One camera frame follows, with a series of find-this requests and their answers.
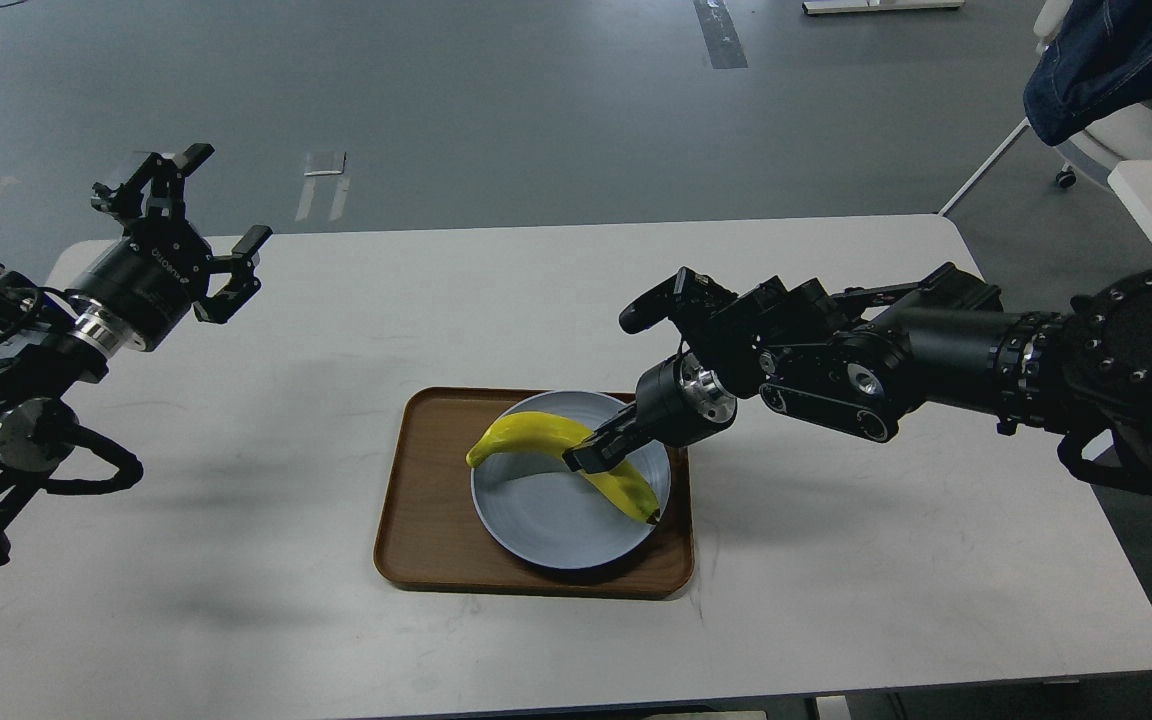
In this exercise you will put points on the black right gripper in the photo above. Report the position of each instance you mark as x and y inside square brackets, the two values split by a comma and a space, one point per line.
[678, 402]

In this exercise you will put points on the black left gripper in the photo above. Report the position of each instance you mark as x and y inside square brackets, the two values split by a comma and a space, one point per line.
[161, 265]

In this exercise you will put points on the yellow banana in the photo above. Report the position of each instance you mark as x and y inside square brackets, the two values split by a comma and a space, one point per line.
[551, 434]

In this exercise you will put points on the light blue plate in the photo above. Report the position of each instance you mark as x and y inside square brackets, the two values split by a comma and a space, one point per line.
[544, 513]

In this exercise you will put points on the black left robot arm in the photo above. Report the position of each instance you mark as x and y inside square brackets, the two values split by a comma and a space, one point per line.
[50, 341]

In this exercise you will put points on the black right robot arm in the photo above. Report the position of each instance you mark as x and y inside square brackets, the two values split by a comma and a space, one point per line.
[858, 361]

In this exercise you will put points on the brown wooden tray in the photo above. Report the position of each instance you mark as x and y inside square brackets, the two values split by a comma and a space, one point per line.
[430, 537]

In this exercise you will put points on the white table frame base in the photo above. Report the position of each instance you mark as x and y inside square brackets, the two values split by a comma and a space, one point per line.
[875, 6]

